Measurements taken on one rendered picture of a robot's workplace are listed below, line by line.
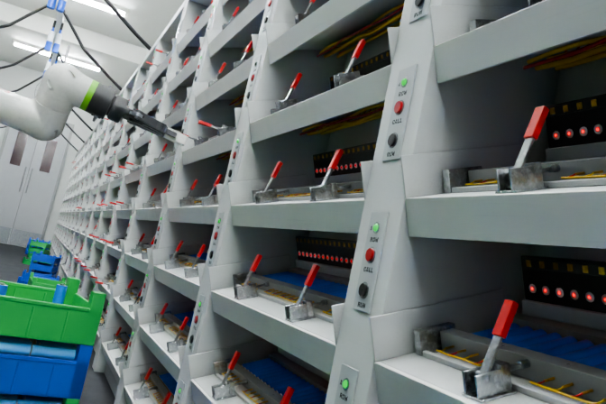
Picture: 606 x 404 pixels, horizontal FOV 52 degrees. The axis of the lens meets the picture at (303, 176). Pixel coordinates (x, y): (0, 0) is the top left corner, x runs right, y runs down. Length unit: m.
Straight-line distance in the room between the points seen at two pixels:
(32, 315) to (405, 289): 0.55
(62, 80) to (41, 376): 1.00
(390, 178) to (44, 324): 0.55
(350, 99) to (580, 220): 0.51
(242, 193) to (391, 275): 0.71
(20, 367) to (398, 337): 0.56
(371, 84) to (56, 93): 1.13
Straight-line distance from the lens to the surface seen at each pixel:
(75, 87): 1.84
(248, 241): 1.39
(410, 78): 0.80
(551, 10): 0.64
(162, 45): 3.59
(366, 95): 0.92
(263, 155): 1.40
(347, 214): 0.86
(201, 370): 1.39
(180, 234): 2.06
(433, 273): 0.76
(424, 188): 0.74
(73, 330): 1.02
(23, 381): 1.03
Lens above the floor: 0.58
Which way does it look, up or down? 8 degrees up
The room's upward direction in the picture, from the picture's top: 12 degrees clockwise
